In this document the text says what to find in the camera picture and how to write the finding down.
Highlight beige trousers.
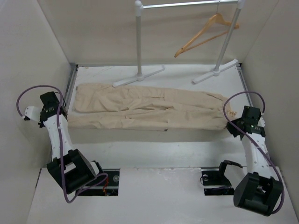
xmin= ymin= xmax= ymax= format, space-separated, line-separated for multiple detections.
xmin=68 ymin=83 xmax=236 ymax=131

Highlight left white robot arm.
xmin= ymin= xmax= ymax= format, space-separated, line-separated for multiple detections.
xmin=39 ymin=91 xmax=108 ymax=195

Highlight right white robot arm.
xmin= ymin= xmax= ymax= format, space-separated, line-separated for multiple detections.
xmin=200 ymin=106 xmax=283 ymax=217

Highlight wooden clothes hanger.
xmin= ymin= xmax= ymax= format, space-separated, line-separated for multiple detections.
xmin=174 ymin=10 xmax=233 ymax=58

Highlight white clothes rack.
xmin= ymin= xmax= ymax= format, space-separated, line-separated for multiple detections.
xmin=113 ymin=0 xmax=245 ymax=87

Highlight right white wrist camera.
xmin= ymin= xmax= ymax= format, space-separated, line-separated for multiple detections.
xmin=258 ymin=116 xmax=265 ymax=128

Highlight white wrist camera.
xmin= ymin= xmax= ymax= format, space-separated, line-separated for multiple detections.
xmin=258 ymin=116 xmax=265 ymax=128
xmin=23 ymin=106 xmax=42 ymax=123

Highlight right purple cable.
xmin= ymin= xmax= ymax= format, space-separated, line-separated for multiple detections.
xmin=223 ymin=91 xmax=285 ymax=215

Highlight purple cable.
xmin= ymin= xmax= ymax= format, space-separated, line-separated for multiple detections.
xmin=223 ymin=91 xmax=285 ymax=215
xmin=16 ymin=85 xmax=109 ymax=203

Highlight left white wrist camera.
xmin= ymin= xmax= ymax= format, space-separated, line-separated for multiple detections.
xmin=23 ymin=106 xmax=42 ymax=123

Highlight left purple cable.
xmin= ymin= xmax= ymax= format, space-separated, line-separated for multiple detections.
xmin=16 ymin=85 xmax=109 ymax=203

